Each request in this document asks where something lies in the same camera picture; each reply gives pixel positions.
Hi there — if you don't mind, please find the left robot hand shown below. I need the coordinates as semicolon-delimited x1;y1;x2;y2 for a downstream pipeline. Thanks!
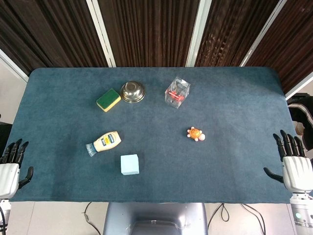
0;139;34;198

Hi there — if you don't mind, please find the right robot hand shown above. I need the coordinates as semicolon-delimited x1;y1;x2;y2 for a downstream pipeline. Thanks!
263;129;313;194

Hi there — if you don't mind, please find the orange toy turtle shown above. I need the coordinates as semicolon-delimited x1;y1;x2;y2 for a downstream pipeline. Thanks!
186;126;205;142

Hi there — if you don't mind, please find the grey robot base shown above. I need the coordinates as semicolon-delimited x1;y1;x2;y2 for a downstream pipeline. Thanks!
102;202;208;235

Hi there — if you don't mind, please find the mayonnaise squeeze bottle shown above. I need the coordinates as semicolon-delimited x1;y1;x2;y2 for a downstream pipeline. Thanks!
86;131;122;157

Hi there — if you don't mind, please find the black chair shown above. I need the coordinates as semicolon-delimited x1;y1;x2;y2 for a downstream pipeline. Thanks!
286;93;313;157

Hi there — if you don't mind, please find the light blue foam cube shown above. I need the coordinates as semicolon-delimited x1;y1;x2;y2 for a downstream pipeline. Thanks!
120;154;140;176

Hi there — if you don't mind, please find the green yellow sponge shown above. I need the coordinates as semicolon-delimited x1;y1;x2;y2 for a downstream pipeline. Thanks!
96;88;122;113

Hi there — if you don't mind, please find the clear plastic box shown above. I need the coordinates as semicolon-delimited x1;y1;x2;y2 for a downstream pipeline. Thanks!
164;77;191;109

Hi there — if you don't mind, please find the blue table cloth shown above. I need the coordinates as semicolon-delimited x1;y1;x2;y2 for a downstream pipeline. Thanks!
0;67;308;204

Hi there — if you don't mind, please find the steel bowl upside down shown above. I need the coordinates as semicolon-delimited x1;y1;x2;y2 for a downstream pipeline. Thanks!
120;81;147;104

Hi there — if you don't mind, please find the black floor cable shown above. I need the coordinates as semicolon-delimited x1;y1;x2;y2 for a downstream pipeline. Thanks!
207;202;266;235
84;201;105;235

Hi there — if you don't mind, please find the white partition post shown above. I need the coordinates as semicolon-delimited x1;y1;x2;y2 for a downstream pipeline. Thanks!
86;0;117;68
185;0;212;68
0;48;29;83
239;0;287;67

